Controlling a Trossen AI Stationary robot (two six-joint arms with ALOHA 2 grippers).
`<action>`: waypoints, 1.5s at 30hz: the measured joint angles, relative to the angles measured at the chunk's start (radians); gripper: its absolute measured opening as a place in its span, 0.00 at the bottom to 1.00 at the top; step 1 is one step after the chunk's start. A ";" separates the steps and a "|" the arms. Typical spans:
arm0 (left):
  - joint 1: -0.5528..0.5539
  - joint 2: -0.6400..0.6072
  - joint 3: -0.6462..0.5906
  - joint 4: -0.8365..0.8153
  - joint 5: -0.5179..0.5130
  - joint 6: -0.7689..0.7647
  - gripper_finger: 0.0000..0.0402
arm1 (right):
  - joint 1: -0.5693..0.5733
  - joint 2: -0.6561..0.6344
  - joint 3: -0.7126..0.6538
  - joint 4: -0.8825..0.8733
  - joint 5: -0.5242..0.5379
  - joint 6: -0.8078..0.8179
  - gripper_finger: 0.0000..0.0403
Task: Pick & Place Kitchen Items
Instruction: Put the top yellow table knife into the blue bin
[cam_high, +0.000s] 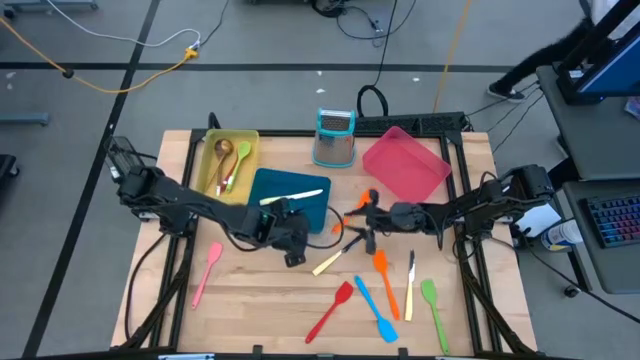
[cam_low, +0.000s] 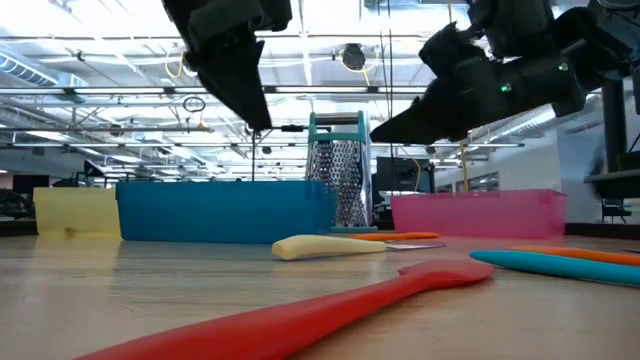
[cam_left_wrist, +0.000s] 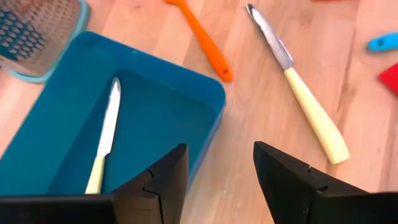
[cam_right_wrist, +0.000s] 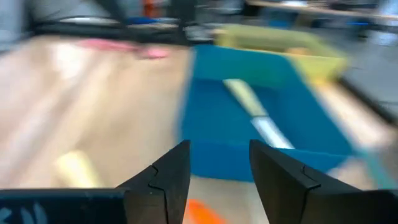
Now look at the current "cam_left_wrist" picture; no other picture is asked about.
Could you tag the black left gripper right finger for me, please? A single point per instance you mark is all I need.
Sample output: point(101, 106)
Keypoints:
point(286, 186)

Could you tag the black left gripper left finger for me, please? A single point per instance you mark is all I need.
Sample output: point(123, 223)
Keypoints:
point(161, 193)

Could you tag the teal blue plastic bin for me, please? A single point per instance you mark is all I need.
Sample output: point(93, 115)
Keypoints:
point(155, 109)

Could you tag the red silicone spatula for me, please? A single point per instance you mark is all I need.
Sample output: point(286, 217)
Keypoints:
point(390, 77)

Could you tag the orange silicone spatula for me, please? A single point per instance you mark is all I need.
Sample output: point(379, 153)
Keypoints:
point(206, 43)

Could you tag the blue silicone spatula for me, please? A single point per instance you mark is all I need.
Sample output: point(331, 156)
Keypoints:
point(384, 42)

